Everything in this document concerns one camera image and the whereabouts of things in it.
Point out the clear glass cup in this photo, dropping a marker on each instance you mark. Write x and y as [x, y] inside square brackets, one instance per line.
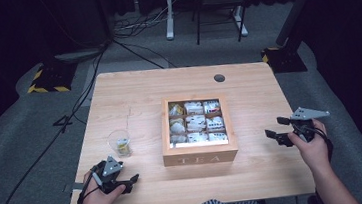
[119, 142]

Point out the person's left hand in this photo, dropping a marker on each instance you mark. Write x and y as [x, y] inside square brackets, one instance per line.
[96, 202]

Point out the group of white tea packets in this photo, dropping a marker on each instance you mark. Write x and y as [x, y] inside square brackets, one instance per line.
[196, 122]

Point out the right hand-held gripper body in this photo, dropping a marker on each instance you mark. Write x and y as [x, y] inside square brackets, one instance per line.
[304, 118]

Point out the black yellow striped stand base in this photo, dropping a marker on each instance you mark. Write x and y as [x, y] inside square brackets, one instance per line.
[53, 79]
[285, 60]

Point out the black chair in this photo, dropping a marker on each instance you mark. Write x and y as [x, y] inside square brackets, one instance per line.
[216, 4]

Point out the white desk frame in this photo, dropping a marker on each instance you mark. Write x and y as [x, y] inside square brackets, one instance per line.
[173, 12]

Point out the person's right hand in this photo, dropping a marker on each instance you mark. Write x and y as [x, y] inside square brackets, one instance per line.
[312, 151]

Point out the wooden tea box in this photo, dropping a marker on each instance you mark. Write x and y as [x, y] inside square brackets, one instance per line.
[200, 153]

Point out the yellow tea bag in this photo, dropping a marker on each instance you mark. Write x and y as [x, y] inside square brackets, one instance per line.
[123, 146]

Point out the dark slanted stand pole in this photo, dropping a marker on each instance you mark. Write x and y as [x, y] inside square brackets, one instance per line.
[297, 7]

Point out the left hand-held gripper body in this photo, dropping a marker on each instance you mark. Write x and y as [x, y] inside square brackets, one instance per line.
[109, 174]

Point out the grey tape strip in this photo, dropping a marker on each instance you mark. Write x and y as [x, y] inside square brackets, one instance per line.
[76, 186]

